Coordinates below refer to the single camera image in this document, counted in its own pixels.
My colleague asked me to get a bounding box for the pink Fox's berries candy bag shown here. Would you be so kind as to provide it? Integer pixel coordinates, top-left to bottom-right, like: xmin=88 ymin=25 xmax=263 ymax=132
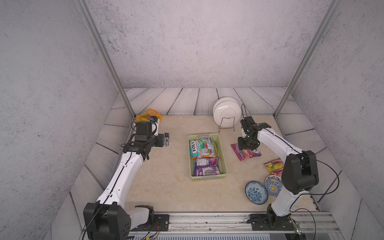
xmin=231 ymin=144 xmax=262 ymax=161

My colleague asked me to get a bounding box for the yellow orange candy bag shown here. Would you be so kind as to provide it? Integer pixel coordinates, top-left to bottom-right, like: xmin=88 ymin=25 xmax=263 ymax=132
xmin=136 ymin=109 xmax=162 ymax=122

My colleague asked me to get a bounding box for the pink yellow Fox's candy bag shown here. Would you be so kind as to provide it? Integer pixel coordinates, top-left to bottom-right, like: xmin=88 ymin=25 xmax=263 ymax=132
xmin=192 ymin=152 xmax=217 ymax=160

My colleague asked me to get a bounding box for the teal red Fox's fruits bag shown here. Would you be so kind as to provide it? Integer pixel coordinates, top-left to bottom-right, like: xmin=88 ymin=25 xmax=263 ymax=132
xmin=190 ymin=138 xmax=217 ymax=158

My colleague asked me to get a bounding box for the purple Fox's berries bag back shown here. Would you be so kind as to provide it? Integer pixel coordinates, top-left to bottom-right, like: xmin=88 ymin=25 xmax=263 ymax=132
xmin=194 ymin=157 xmax=221 ymax=177

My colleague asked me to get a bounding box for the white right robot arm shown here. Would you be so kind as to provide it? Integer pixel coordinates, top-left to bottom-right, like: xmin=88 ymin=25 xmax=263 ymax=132
xmin=238 ymin=116 xmax=319 ymax=227

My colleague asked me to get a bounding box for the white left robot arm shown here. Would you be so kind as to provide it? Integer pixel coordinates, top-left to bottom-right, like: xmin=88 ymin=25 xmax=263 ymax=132
xmin=79 ymin=117 xmax=170 ymax=240

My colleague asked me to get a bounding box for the green plastic basket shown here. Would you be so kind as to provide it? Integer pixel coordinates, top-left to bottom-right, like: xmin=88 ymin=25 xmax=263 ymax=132
xmin=188 ymin=134 xmax=227 ymax=181

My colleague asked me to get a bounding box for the orange Fox's fruits candy bag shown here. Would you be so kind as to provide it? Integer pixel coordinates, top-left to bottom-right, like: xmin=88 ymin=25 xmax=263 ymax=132
xmin=264 ymin=159 xmax=284 ymax=177

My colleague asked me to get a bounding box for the white plate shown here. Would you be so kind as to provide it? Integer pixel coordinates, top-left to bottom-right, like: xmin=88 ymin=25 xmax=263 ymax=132
xmin=213 ymin=97 xmax=242 ymax=126

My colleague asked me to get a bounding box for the blue yellow patterned plate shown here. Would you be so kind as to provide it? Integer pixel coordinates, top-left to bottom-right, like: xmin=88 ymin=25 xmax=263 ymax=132
xmin=265 ymin=175 xmax=283 ymax=197

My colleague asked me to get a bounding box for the blue patterned bowl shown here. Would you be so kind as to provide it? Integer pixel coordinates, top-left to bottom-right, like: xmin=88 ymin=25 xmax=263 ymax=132
xmin=245 ymin=181 xmax=269 ymax=205

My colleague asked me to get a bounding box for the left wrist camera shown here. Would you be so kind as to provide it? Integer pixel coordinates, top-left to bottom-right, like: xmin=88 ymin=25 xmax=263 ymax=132
xmin=150 ymin=116 xmax=160 ymax=136

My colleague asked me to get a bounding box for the metal wire plate rack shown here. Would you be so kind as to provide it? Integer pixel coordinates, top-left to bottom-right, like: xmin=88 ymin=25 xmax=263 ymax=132
xmin=218 ymin=117 xmax=235 ymax=133

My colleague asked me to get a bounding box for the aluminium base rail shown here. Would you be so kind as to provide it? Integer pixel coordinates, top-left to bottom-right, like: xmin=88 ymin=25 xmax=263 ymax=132
xmin=124 ymin=211 xmax=344 ymax=240

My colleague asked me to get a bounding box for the aluminium corner post left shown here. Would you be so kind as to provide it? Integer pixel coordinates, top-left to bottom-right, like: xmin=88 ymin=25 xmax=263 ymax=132
xmin=75 ymin=0 xmax=136 ymax=118

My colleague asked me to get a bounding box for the aluminium corner post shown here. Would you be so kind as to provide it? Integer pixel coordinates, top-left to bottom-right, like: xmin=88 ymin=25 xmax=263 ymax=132
xmin=273 ymin=0 xmax=342 ymax=119
xmin=75 ymin=0 xmax=136 ymax=118

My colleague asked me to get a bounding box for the aluminium corner post right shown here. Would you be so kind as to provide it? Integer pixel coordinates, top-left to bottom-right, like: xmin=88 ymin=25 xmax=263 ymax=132
xmin=273 ymin=0 xmax=342 ymax=119

